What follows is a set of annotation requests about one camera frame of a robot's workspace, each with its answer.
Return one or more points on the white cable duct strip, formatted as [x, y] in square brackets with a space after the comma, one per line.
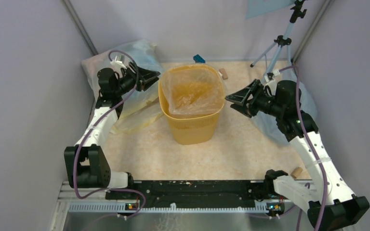
[118, 207]

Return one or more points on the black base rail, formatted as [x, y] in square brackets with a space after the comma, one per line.
[197, 193]

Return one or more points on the blue stuffed bag right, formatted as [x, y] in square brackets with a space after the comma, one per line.
[267, 123]

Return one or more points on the clear plastic trash bag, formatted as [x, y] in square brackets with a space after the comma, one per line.
[192, 90]

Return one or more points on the blue toy brick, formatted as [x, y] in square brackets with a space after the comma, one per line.
[198, 59]

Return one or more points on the yellow plastic bag on floor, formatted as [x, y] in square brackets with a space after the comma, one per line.
[138, 113]

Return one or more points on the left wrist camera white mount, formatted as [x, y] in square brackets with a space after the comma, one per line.
[118, 62]

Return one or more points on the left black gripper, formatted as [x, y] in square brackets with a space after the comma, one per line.
[142, 78]

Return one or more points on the wooden block rear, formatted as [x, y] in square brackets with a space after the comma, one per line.
[223, 73]

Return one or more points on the large stuffed bag left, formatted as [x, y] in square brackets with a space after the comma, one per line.
[141, 51]

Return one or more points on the wooden cylinder near right base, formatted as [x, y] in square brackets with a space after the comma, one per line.
[296, 172]

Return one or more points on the yellow plastic trash bin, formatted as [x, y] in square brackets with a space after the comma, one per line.
[189, 130]

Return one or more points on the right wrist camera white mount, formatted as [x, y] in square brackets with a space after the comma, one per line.
[270, 76]

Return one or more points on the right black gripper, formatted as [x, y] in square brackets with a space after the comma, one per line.
[241, 103]

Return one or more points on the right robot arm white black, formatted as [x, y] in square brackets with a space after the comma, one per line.
[333, 204]

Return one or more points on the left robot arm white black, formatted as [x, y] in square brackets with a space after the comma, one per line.
[86, 163]

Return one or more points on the light blue tripod stand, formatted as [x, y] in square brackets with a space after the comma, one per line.
[272, 53]

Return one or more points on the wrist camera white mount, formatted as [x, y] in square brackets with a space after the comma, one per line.
[270, 76]
[118, 62]

